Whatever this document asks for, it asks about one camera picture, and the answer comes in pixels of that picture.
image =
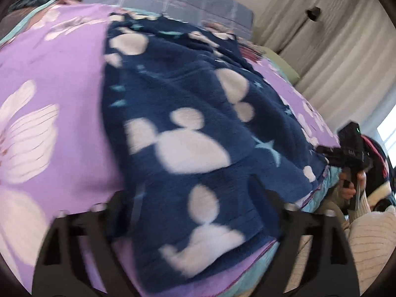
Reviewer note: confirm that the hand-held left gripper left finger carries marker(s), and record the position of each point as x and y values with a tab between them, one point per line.
102	216

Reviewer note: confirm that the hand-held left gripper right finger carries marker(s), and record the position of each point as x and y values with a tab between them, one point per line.
272	204

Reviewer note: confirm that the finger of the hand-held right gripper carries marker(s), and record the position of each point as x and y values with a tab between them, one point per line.
326	151

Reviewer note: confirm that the navy fleece garment white print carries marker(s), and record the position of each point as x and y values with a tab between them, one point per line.
191	120

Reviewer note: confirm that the person's right forearm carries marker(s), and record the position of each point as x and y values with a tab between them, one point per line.
374	241

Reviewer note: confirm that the person's right hand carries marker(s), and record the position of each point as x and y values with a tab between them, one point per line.
348	191

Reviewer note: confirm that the black and pink cloth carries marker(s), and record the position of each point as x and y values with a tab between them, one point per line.
379	157

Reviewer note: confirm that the window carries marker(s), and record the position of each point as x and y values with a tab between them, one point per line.
387	136

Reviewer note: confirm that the green pillow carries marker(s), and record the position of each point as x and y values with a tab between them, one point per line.
283	66

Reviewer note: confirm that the cream pleated curtain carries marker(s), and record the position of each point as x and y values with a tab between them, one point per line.
346	52

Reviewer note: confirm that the folded pink garment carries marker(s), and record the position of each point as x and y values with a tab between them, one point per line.
249	52

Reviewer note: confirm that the purple floral bedsheet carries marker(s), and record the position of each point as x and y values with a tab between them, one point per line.
62	77

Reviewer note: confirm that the small black wall fixture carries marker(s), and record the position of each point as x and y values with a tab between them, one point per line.
314	13

